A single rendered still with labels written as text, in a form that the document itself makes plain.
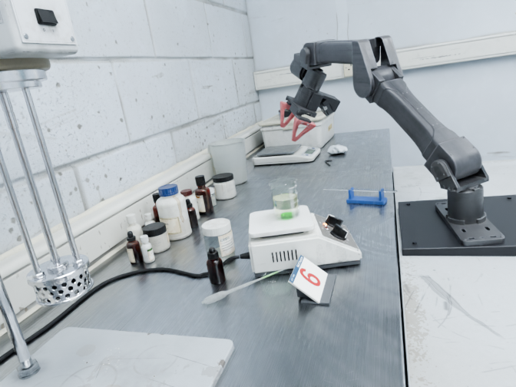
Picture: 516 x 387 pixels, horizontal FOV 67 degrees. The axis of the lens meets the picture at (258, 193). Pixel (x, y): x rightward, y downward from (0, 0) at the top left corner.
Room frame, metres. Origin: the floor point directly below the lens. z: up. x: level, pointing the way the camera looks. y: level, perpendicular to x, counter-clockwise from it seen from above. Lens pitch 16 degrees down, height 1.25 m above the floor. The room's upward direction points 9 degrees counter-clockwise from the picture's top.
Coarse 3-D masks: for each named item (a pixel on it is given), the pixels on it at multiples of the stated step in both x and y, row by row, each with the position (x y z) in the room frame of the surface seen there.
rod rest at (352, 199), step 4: (352, 188) 1.00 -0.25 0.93; (352, 192) 0.99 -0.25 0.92; (380, 192) 0.93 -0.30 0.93; (352, 196) 0.99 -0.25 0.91; (356, 196) 1.00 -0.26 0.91; (380, 196) 0.93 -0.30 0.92; (348, 200) 0.98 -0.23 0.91; (352, 200) 0.97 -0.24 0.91; (356, 200) 0.97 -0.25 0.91; (360, 200) 0.96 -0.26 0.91; (364, 200) 0.95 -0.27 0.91; (368, 200) 0.95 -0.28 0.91; (372, 200) 0.94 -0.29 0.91; (376, 200) 0.94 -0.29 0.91; (380, 200) 0.93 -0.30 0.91; (384, 200) 0.93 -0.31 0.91; (376, 204) 0.94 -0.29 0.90; (380, 204) 0.93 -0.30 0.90; (384, 204) 0.93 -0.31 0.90
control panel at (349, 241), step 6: (318, 216) 0.76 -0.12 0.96; (318, 222) 0.72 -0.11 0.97; (324, 222) 0.73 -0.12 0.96; (324, 228) 0.69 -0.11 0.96; (330, 228) 0.71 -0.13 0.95; (324, 234) 0.66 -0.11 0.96; (330, 234) 0.67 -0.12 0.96; (348, 234) 0.71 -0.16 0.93; (336, 240) 0.65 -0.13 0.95; (342, 240) 0.66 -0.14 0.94; (348, 240) 0.67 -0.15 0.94; (354, 246) 0.65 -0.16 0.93
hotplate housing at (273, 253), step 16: (256, 240) 0.66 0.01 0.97; (272, 240) 0.65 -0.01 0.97; (288, 240) 0.65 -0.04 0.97; (304, 240) 0.64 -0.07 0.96; (320, 240) 0.64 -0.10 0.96; (240, 256) 0.68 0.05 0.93; (256, 256) 0.65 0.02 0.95; (272, 256) 0.64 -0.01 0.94; (288, 256) 0.64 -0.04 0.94; (304, 256) 0.64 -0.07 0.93; (320, 256) 0.64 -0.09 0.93; (336, 256) 0.64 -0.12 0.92; (352, 256) 0.64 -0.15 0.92; (256, 272) 0.65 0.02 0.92
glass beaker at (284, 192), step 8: (272, 184) 0.73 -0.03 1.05; (280, 184) 0.74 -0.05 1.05; (288, 184) 0.69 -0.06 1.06; (296, 184) 0.71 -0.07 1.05; (272, 192) 0.70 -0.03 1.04; (280, 192) 0.69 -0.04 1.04; (288, 192) 0.69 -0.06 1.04; (296, 192) 0.70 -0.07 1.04; (280, 200) 0.69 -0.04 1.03; (288, 200) 0.69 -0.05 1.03; (296, 200) 0.70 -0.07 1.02; (280, 208) 0.69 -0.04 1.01; (288, 208) 0.69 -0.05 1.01; (296, 208) 0.70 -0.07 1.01; (280, 216) 0.69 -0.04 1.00; (288, 216) 0.69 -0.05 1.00; (296, 216) 0.70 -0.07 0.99
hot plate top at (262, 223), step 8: (304, 208) 0.74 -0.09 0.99; (256, 216) 0.74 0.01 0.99; (264, 216) 0.73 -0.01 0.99; (272, 216) 0.73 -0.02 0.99; (304, 216) 0.70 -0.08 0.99; (256, 224) 0.69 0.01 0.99; (264, 224) 0.69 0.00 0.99; (272, 224) 0.68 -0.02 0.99; (280, 224) 0.68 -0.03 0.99; (288, 224) 0.67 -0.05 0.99; (296, 224) 0.66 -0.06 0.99; (304, 224) 0.66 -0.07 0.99; (312, 224) 0.65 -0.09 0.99; (256, 232) 0.66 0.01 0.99; (264, 232) 0.65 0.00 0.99; (272, 232) 0.65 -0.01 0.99; (280, 232) 0.65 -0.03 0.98; (288, 232) 0.65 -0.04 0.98; (296, 232) 0.65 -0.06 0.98
